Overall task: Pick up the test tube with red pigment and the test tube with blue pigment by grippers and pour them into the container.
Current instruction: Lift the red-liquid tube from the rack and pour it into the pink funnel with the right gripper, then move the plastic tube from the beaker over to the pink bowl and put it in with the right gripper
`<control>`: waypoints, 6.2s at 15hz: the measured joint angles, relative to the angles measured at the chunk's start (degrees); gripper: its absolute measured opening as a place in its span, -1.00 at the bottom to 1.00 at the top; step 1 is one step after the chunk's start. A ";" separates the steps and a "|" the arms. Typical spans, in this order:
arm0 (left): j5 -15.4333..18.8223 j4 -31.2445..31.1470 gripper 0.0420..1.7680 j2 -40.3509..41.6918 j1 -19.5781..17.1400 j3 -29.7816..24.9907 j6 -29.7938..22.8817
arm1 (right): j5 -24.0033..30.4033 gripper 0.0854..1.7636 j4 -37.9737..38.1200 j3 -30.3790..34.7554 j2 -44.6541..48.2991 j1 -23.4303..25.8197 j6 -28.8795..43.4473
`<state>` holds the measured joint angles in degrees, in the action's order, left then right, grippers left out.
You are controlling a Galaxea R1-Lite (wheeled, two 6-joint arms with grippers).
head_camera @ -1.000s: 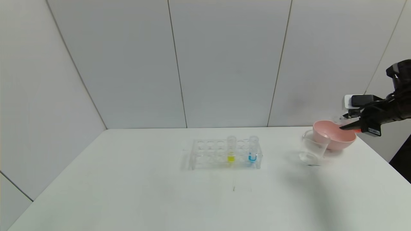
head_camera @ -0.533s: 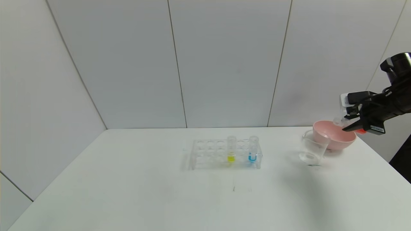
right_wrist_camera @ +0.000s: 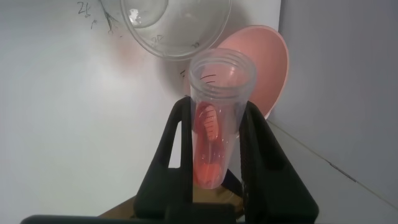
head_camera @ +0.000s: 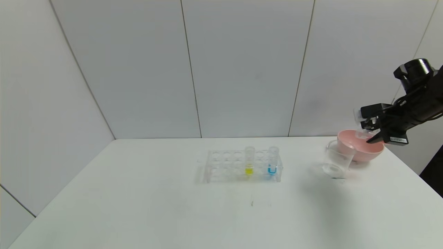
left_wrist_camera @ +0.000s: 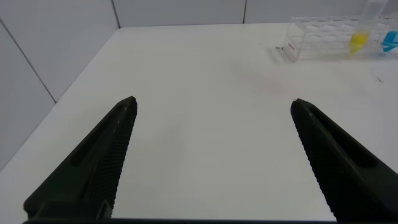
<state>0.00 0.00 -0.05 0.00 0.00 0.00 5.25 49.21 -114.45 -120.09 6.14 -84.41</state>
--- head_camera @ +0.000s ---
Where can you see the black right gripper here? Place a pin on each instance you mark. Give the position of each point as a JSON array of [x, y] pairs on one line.
[[397, 137]]

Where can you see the test tube with red pigment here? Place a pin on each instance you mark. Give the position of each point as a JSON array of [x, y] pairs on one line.
[[367, 133]]

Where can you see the test tube with blue pigment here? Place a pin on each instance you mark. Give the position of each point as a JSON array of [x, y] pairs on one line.
[[272, 169]]

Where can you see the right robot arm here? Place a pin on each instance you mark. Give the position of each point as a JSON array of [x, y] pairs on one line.
[[425, 100]]

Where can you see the test tube with yellow pigment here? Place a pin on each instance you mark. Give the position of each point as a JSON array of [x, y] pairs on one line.
[[249, 170]]

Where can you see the clear plastic test tube rack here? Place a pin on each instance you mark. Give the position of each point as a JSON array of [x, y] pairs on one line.
[[211, 166]]

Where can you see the pink bowl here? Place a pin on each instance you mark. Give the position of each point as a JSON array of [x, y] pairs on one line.
[[360, 152]]

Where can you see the clear glass beaker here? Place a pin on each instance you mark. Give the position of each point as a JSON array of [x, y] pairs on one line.
[[337, 162]]

